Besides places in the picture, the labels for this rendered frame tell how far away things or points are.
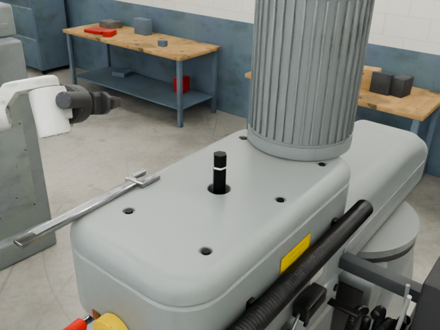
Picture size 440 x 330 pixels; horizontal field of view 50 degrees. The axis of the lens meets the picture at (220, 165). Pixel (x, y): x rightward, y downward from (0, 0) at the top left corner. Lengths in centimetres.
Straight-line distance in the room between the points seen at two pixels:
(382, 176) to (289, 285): 54
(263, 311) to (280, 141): 31
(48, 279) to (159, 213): 295
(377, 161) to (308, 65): 48
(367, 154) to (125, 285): 77
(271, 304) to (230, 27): 542
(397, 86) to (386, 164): 339
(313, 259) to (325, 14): 38
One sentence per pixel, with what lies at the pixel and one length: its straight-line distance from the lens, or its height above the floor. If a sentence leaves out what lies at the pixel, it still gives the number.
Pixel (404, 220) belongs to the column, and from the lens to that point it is 137.
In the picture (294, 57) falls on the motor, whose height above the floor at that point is 207.
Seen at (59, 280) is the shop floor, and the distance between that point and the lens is 358.
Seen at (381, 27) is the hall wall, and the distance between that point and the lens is 507.
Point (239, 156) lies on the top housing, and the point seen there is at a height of 189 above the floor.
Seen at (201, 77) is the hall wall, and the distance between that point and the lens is 643.
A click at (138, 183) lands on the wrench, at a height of 190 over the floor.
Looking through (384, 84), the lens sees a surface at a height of 98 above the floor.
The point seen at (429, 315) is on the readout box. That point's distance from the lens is 93.
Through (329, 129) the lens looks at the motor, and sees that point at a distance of 84.
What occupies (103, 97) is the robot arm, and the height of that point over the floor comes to 188.
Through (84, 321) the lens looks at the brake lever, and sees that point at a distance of 80.
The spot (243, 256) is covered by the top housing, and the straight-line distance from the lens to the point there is 62.
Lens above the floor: 227
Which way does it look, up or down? 27 degrees down
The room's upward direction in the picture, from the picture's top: 2 degrees clockwise
